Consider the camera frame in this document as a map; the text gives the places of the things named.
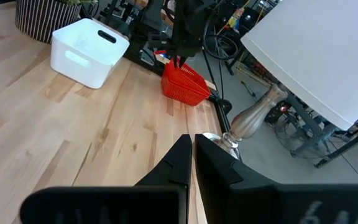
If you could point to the workbench with metal legs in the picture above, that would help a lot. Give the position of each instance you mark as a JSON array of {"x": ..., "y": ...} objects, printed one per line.
[{"x": 315, "y": 137}]

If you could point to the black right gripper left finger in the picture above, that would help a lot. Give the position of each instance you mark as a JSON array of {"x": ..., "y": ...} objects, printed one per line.
[{"x": 110, "y": 205}]

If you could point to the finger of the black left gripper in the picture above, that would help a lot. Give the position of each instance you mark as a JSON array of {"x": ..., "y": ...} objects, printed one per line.
[
  {"x": 183, "y": 60},
  {"x": 176, "y": 61}
]

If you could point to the plant in striped pot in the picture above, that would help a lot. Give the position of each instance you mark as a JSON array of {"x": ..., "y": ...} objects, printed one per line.
[{"x": 45, "y": 21}]

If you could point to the white plastic storage bin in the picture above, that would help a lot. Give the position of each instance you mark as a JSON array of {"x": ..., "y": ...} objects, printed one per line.
[{"x": 82, "y": 59}]

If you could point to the person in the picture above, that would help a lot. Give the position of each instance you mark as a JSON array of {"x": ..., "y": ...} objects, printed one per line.
[{"x": 235, "y": 19}]

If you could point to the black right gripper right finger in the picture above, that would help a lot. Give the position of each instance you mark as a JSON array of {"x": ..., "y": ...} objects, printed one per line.
[{"x": 259, "y": 205}]

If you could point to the silver lamp with white shade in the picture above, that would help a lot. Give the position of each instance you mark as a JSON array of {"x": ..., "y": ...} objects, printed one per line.
[{"x": 315, "y": 56}]

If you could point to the black computer tower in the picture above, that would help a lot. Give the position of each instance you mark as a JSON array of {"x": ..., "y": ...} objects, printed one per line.
[{"x": 280, "y": 113}]

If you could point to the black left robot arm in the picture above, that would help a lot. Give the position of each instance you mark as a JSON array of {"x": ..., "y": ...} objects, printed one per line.
[{"x": 154, "y": 18}]

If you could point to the small red clip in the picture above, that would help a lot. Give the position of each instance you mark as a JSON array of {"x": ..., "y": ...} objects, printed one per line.
[{"x": 160, "y": 52}]

